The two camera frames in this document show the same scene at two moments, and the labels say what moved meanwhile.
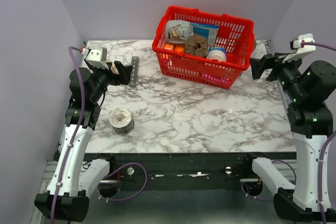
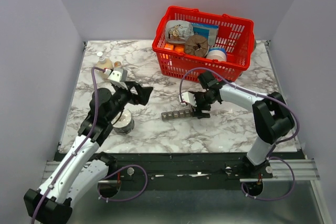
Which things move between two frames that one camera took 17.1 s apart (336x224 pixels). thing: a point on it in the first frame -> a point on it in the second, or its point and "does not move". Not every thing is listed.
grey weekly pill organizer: [135, 62] -> [175, 114]
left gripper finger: [123, 70] -> [140, 91]
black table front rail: [183, 171] does not move
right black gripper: [268, 61] -> [197, 112]
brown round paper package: [196, 45] does not move
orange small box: [169, 46] does not move
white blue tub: [219, 53] does not move
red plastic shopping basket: [235, 34] does not move
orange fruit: [179, 49] does not move
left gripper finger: [124, 77] -> [142, 98]
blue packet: [210, 32] does not move
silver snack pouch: [178, 31] does not move
